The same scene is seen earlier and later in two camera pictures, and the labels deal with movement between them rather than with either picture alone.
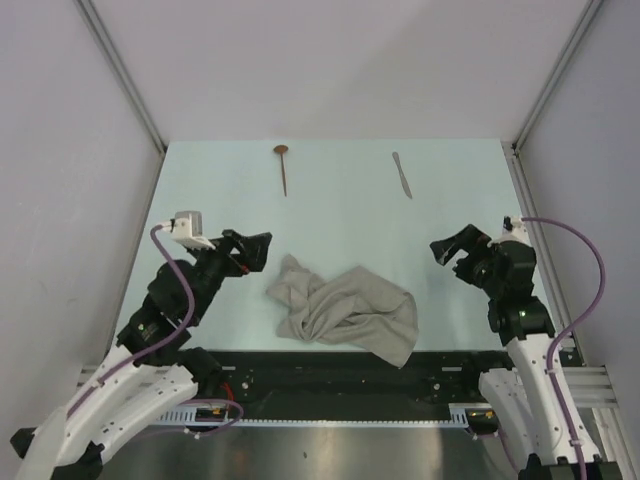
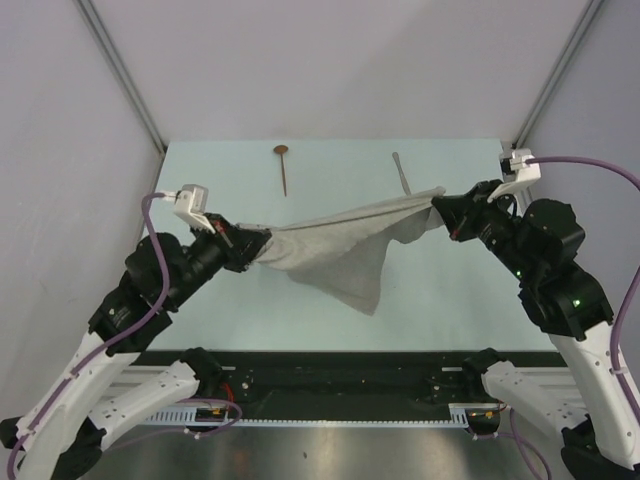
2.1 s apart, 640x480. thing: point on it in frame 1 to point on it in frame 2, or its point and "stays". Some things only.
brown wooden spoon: x=282 y=149 stays
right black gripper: x=443 y=250 to x=460 y=211
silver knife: x=404 y=181 stays
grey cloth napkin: x=355 y=307 to x=344 y=253
